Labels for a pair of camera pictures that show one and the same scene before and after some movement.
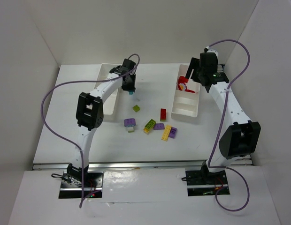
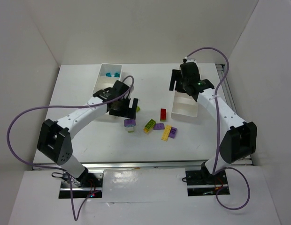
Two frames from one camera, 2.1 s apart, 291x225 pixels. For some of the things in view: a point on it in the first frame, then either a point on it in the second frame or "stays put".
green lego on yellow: (149, 126) stays put
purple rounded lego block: (128, 122) stays put
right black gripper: (193, 69) to (177, 78)
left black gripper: (129, 84) to (122, 112)
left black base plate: (71, 185) stays put
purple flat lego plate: (159, 126) stays put
